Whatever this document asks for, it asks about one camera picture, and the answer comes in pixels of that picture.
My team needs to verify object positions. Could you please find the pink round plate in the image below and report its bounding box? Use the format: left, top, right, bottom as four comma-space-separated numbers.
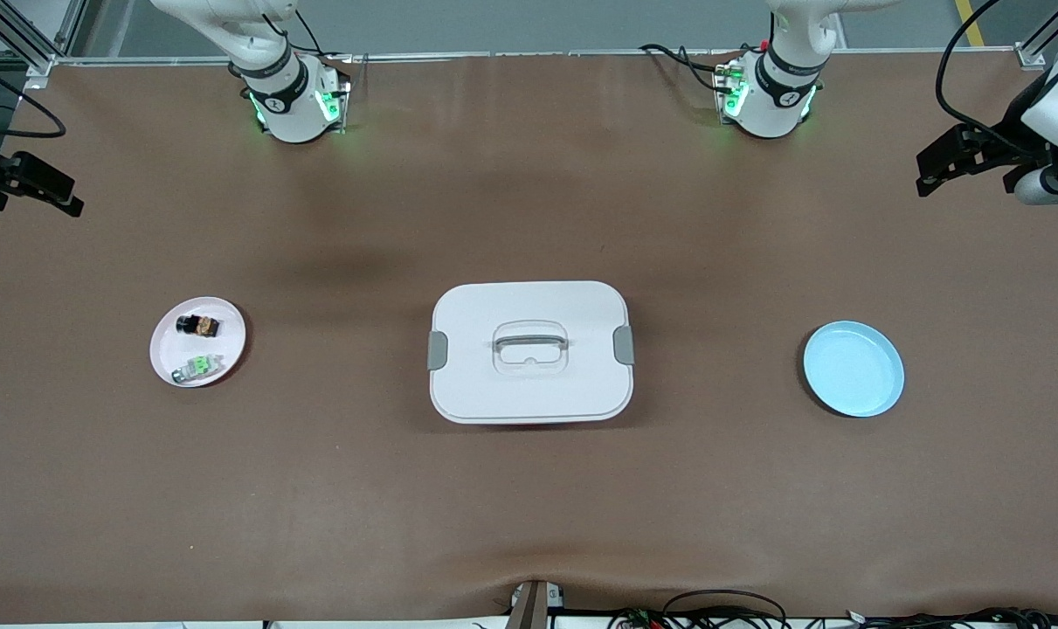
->
149, 297, 248, 388

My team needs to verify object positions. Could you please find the light blue round plate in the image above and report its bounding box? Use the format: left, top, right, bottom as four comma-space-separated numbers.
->
802, 321, 905, 418

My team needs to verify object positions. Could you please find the white lidded storage box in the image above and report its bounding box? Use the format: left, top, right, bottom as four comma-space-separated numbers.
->
427, 280, 635, 425

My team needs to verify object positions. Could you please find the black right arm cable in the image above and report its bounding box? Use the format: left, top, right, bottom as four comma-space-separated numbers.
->
0, 56, 67, 141

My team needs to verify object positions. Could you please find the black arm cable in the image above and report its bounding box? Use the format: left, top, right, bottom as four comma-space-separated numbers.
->
934, 0, 1058, 142
0, 56, 67, 141

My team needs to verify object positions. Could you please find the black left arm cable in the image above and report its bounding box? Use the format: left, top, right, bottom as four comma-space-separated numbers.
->
934, 0, 1058, 142

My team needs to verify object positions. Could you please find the aluminium frame post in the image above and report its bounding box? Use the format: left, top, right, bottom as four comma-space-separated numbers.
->
1015, 0, 1058, 67
0, 0, 88, 88

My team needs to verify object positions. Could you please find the green and white switch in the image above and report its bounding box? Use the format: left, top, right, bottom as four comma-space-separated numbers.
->
171, 353, 225, 385

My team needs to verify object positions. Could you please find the black left base cable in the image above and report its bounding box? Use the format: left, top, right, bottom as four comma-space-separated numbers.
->
640, 42, 739, 95

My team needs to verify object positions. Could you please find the black base cable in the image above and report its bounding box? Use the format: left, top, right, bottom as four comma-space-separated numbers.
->
640, 42, 739, 95
262, 9, 352, 64

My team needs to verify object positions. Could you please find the black right base cable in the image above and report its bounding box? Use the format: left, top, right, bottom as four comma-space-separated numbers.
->
262, 9, 352, 64

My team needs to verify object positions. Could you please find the tangled cable bundle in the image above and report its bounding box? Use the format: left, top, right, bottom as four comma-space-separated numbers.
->
607, 606, 1058, 629

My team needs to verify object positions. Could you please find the grey box lid handle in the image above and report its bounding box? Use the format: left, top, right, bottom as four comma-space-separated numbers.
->
492, 332, 571, 356

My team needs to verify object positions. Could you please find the black cable loop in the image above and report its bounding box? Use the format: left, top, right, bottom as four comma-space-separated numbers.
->
662, 589, 789, 629

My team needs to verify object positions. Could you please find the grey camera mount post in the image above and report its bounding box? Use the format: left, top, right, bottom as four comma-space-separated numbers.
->
507, 579, 564, 629

